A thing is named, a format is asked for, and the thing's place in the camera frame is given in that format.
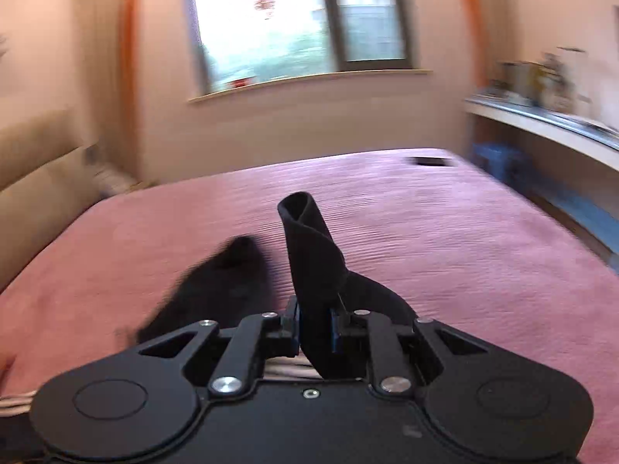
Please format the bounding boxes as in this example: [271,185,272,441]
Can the navy striped hooded jacket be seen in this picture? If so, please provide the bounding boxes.
[128,192,417,378]

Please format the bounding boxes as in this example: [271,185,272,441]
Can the pink quilted bedspread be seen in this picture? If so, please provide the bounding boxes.
[1,150,618,463]

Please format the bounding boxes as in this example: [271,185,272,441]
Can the black remote on bed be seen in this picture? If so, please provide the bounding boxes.
[407,156,453,168]

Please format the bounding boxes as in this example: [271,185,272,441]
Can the white bedside items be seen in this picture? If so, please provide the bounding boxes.
[84,145,144,198]

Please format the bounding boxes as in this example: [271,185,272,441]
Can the blue plastic stool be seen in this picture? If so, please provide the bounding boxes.
[472,142,527,186]

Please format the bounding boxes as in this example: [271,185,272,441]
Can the beige padded headboard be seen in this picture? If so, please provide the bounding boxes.
[1,110,102,288]

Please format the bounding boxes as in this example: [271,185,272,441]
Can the light blue console shelf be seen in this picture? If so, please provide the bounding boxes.
[464,94,618,269]

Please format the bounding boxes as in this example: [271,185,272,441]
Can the books on shelf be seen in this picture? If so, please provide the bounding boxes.
[495,61,544,105]

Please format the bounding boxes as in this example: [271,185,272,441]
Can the white vase with flowers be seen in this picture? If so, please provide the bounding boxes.
[540,53,576,113]

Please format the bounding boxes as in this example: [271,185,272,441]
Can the left beige orange curtain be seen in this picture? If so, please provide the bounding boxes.
[75,0,140,178]

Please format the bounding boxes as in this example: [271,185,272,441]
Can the beige orange curtain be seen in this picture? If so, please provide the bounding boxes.
[75,0,140,178]
[463,0,504,87]

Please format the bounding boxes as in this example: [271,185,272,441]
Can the right beige orange curtain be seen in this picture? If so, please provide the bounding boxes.
[463,0,504,87]

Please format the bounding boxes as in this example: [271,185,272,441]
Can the window with dark frame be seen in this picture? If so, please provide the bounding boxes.
[187,0,417,94]

